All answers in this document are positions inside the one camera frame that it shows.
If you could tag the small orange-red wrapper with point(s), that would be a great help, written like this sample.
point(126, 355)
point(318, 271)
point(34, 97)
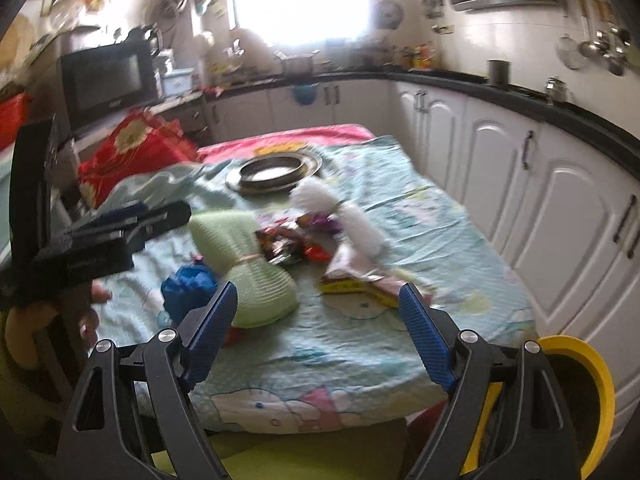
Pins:
point(316, 252)

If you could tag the person's left hand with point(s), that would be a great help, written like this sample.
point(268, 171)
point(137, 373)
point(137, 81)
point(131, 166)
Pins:
point(90, 327)

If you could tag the round metal plate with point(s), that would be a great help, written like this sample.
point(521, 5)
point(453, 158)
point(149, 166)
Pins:
point(272, 172)

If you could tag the white kitchen cabinets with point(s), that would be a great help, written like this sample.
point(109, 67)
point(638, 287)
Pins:
point(500, 160)

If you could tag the round wall ornament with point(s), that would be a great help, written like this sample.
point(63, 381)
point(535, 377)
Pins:
point(387, 15)

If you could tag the red floral pillow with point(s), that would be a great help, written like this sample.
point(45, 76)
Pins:
point(135, 152)

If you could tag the steel cooking pot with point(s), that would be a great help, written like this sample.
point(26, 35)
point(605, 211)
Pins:
point(297, 65)

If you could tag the pink bed sheet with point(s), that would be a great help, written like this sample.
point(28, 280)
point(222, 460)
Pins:
point(300, 137)

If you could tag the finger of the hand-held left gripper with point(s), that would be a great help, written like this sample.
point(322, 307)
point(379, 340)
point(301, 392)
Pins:
point(120, 215)
point(167, 217)

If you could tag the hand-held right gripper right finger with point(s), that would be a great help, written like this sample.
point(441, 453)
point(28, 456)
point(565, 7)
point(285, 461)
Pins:
point(430, 342)

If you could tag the black kitchen countertop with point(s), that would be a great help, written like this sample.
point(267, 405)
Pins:
point(575, 115)

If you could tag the yellow waste bin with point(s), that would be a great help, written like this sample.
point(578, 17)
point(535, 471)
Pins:
point(597, 385)

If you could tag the blue plastic bag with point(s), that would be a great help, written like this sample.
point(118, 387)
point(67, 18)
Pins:
point(187, 287)

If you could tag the black microwave oven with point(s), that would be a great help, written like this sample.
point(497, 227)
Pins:
point(107, 80)

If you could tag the purple foil wrapper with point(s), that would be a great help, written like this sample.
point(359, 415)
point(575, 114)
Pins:
point(317, 221)

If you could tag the pink and yellow snack packet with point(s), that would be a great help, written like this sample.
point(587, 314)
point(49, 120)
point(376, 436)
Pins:
point(350, 275)

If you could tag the blue hanging bowl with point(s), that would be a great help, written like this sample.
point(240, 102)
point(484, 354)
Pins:
point(305, 95)

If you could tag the person's green clothing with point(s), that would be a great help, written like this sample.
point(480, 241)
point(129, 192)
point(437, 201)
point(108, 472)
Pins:
point(310, 452)

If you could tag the light blue plastic box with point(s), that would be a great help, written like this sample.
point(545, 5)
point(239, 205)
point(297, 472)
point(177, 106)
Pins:
point(178, 82)

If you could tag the row of hanging steel ladles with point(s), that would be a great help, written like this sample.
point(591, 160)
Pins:
point(607, 47)

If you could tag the cyan printed blanket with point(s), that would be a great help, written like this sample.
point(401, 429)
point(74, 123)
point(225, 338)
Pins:
point(350, 360)

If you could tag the white foam net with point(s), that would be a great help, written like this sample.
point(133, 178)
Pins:
point(362, 230)

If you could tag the red bag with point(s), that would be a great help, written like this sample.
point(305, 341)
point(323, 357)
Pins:
point(12, 120)

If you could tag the row of condiment bottles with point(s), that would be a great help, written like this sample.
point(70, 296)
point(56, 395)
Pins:
point(420, 55)

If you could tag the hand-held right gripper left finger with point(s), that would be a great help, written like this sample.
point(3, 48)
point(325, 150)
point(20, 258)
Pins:
point(210, 337)

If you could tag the dark metal cup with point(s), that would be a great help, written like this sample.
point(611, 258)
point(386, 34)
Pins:
point(498, 72)

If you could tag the dark printed snack wrapper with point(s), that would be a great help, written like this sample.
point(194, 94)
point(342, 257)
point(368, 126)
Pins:
point(277, 245)

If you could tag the small grey fan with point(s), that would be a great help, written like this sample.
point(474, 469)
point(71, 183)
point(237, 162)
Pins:
point(170, 5)

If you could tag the green foam net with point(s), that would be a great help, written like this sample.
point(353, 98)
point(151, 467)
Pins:
point(255, 290)

